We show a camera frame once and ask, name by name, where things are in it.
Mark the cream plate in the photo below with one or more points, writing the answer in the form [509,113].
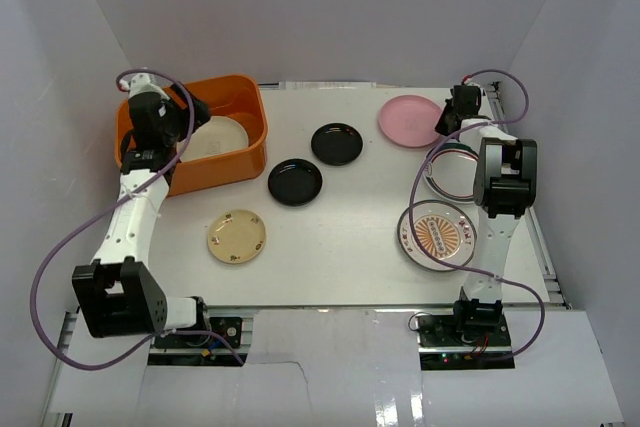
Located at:
[220,135]

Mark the pink plate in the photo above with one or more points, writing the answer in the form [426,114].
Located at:
[410,121]

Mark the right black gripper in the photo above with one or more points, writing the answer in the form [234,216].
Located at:
[441,125]

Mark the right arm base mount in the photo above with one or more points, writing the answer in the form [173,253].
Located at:
[474,336]

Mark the black plate rear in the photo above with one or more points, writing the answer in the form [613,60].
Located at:
[336,144]

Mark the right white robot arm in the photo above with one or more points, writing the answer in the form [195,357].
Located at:
[504,188]

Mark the black plate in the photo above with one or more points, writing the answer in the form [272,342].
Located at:
[336,144]
[295,182]

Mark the orange sunburst patterned plate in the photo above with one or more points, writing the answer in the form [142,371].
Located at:
[443,230]

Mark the small yellow floral plate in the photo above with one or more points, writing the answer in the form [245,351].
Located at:
[237,236]

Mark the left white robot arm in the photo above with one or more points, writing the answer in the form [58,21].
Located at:
[116,292]

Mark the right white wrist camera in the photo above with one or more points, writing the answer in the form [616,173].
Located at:
[468,81]

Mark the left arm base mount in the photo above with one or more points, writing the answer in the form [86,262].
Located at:
[217,342]

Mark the white papers at back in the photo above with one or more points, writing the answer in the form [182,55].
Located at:
[326,85]

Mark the white green rimmed plate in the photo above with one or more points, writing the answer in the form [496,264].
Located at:
[451,172]

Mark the black plate front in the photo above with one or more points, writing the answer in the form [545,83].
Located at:
[295,182]

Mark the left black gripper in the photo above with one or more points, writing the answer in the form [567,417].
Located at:
[191,110]

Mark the orange plastic bin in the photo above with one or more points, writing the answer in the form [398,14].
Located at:
[240,157]

